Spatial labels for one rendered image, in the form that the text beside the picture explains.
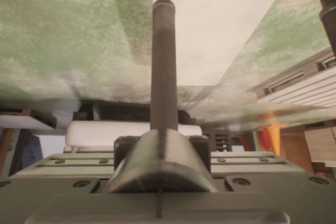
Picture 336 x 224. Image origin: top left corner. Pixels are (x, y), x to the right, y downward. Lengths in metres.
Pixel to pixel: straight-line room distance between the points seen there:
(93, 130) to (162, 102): 1.69
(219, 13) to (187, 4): 0.12
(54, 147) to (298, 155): 6.74
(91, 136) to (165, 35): 1.68
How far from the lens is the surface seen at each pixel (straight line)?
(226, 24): 0.74
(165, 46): 0.28
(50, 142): 6.03
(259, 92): 1.97
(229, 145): 5.31
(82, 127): 1.94
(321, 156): 4.63
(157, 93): 0.25
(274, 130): 4.40
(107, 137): 1.88
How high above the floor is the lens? 0.67
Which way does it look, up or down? 19 degrees down
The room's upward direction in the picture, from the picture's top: 179 degrees clockwise
